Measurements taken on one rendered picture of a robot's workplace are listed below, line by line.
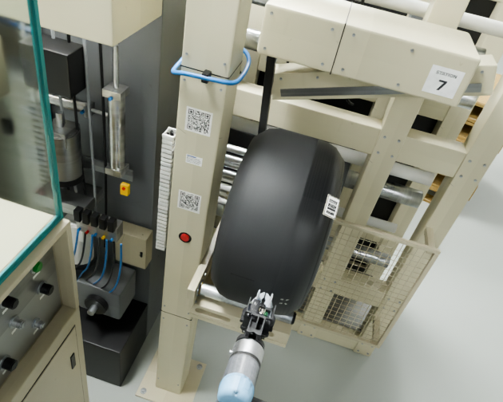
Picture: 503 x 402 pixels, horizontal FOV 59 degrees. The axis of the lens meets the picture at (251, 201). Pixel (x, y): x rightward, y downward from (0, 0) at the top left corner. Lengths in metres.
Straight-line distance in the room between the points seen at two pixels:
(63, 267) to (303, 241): 0.70
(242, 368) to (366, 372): 1.70
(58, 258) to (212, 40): 0.74
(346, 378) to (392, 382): 0.26
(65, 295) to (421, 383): 1.99
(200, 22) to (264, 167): 0.40
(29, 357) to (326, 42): 1.23
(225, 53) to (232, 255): 0.53
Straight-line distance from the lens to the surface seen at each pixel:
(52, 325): 1.53
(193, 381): 2.42
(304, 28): 1.37
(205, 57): 1.18
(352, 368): 2.68
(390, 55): 1.37
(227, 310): 1.60
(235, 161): 1.77
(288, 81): 1.57
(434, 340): 3.04
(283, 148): 1.29
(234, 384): 1.03
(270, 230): 1.20
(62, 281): 1.47
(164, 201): 1.48
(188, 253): 1.58
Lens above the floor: 2.14
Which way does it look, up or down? 39 degrees down
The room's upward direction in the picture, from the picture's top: 13 degrees clockwise
